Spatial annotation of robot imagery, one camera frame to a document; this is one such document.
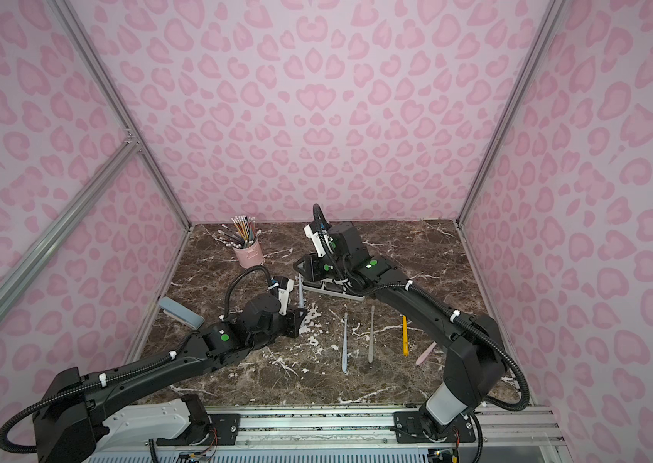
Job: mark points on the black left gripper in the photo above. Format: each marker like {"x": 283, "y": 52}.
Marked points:
{"x": 294, "y": 318}

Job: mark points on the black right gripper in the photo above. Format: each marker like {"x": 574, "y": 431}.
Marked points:
{"x": 312, "y": 270}

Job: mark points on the light blue angled toothbrush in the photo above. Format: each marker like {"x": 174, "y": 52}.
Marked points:
{"x": 301, "y": 292}

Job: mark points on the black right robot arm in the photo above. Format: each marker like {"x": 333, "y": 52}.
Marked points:
{"x": 477, "y": 369}

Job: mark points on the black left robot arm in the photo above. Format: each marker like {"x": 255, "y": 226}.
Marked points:
{"x": 73, "y": 417}

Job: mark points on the cream toothbrush holder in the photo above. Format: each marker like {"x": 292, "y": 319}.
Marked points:
{"x": 328, "y": 287}

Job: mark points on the yellow toothbrush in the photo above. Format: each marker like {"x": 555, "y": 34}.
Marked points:
{"x": 405, "y": 339}

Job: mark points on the pink metal pencil bucket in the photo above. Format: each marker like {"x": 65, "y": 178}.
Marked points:
{"x": 250, "y": 256}

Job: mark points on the bundle of coloured pencils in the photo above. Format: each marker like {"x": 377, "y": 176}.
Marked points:
{"x": 241, "y": 233}

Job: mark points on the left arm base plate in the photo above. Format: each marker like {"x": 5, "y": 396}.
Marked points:
{"x": 224, "y": 428}

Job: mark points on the aluminium front rail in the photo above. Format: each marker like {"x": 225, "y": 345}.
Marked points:
{"x": 352, "y": 433}

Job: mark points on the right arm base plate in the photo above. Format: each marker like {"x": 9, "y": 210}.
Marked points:
{"x": 418, "y": 427}

